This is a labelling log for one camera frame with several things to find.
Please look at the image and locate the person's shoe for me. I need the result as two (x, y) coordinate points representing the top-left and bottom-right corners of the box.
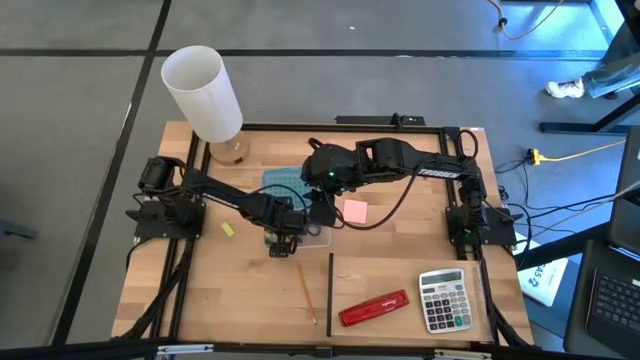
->
(544, 77), (586, 100)

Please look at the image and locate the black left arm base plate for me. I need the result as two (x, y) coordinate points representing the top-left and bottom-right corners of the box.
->
(124, 198), (207, 240)

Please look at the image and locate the black desk leg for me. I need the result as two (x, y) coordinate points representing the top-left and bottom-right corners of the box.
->
(514, 222), (616, 271)

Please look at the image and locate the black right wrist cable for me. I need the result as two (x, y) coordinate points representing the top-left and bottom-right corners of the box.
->
(319, 164), (421, 232)

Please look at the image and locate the pink sticky note pad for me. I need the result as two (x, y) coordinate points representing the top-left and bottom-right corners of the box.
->
(342, 199), (369, 225)

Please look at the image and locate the red stapler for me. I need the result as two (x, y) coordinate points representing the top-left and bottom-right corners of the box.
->
(338, 288), (411, 329)

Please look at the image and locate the blue pencil box lid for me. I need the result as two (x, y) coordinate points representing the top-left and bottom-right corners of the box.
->
(263, 167), (314, 211)

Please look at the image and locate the grey desk calculator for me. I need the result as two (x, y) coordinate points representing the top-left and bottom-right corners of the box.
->
(418, 268), (475, 335)

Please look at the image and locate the clear plastic pencil box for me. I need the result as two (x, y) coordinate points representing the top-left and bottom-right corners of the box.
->
(257, 207), (332, 250)

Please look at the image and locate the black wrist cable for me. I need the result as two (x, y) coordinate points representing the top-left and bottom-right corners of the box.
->
(247, 182), (324, 239)
(319, 164), (421, 232)

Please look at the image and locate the black floor power cable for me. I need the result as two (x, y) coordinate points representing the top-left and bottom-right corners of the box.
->
(494, 158), (619, 261)

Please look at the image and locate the orange wooden pencil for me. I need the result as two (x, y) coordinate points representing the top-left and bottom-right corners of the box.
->
(295, 262), (318, 327)

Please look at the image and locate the black desk frame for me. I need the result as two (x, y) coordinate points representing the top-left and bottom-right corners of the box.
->
(538, 0), (640, 136)

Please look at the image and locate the white lamp with wooden base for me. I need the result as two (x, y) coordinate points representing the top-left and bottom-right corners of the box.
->
(160, 44), (251, 167)

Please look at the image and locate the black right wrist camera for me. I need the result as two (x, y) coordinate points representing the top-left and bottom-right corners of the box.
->
(307, 191), (345, 229)

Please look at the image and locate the white printed paper box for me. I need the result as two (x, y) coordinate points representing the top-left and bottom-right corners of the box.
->
(514, 232), (571, 308)

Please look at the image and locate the black laptop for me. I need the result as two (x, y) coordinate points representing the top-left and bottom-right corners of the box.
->
(563, 124), (640, 359)

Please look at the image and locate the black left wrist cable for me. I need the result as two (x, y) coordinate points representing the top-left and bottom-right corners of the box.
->
(247, 182), (324, 239)

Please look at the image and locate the black aluminium table frame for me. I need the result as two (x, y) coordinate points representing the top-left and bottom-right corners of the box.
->
(147, 122), (501, 349)

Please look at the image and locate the black frame beam with brackets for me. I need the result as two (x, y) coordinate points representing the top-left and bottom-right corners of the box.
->
(0, 338), (640, 360)

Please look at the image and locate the yellow extension cord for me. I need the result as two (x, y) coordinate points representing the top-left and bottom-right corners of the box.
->
(524, 139), (627, 167)

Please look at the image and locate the dark grey stand foot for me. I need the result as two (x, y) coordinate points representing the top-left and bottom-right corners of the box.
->
(0, 218), (39, 241)

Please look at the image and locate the black power strip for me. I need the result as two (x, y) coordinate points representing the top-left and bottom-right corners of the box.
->
(334, 113), (427, 127)

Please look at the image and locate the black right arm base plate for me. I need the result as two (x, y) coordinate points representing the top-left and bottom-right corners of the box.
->
(446, 204), (517, 247)

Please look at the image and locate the person's leg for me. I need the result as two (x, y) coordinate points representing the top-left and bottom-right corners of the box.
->
(582, 22), (640, 99)

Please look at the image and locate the orange floor cable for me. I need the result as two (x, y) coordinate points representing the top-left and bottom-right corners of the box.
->
(487, 0), (566, 41)

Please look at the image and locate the black cable bundle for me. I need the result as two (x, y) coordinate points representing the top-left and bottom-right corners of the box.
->
(487, 294), (532, 350)
(118, 238), (194, 342)

